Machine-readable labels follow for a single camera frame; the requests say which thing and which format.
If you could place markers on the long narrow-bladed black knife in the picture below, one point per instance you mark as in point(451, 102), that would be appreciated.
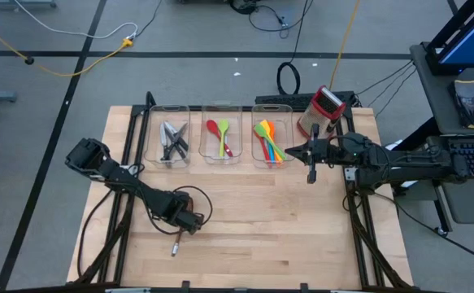
point(170, 129)

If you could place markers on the clear plastic bin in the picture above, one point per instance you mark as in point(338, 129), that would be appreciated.
point(285, 118)
point(232, 118)
point(155, 122)

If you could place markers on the grey side desk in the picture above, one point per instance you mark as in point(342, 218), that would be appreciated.
point(436, 101)

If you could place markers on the slim black steak knife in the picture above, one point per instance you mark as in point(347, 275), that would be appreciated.
point(179, 132)

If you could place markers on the orange silicone spatula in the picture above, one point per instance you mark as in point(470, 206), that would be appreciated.
point(273, 130)

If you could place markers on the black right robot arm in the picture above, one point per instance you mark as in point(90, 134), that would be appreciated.
point(407, 163)

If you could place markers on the red silicone spatula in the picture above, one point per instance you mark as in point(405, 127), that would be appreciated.
point(263, 150)

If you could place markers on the pair of grey work gloves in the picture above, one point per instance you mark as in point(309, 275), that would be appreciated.
point(466, 101)

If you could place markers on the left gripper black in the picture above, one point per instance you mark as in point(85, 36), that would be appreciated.
point(183, 215)

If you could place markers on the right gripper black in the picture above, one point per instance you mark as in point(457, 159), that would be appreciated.
point(338, 152)

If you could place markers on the black aluminium table frame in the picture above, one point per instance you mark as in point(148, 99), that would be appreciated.
point(127, 228)

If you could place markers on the yellow silicone spatula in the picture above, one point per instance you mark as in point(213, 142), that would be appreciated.
point(266, 124)

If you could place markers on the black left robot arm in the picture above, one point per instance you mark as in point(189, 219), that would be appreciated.
point(131, 187)

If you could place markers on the lime green silicone spoon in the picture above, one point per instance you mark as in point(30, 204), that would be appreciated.
point(223, 126)

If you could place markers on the red silicone spoon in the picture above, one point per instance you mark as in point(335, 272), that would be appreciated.
point(212, 127)

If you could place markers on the green silicone spatula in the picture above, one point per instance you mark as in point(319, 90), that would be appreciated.
point(261, 131)

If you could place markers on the black power strip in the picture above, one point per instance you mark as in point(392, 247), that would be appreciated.
point(285, 99)

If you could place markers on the grey metal cart base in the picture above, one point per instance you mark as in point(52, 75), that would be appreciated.
point(17, 4)

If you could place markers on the black computer monitor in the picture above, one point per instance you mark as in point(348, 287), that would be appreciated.
point(472, 40)

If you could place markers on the white paper sheet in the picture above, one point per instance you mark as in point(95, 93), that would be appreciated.
point(395, 144)

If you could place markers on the brown wooden spoon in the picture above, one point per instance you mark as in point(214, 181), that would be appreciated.
point(175, 244)

